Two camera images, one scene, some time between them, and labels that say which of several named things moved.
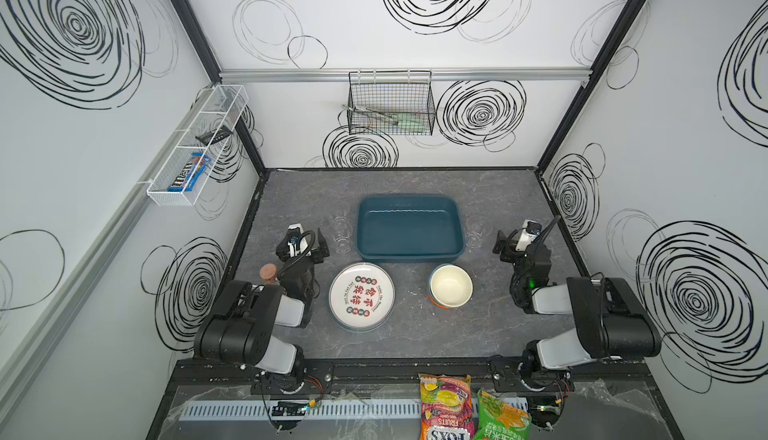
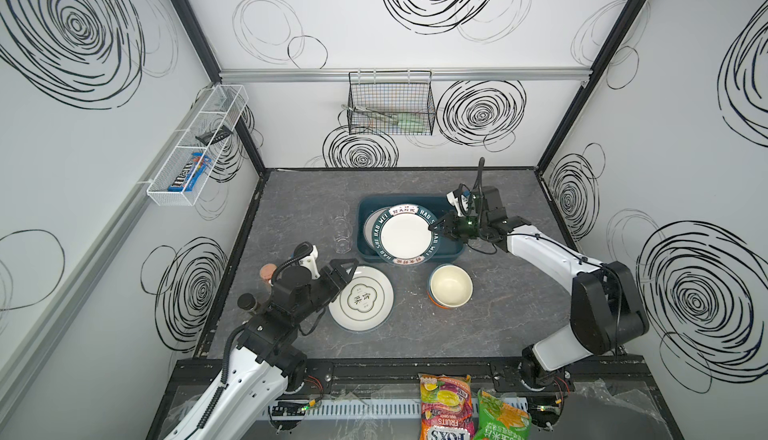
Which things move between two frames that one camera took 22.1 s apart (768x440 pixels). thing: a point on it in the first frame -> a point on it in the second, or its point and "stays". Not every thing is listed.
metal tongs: (371, 111) stays
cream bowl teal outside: (450, 285) stays
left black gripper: (303, 248) -> (333, 275)
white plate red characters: (361, 296) -> (368, 231)
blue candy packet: (198, 163) stays
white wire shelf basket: (183, 169) stays
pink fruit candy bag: (447, 407) stays
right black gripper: (527, 254) -> (450, 224)
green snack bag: (498, 420) stays
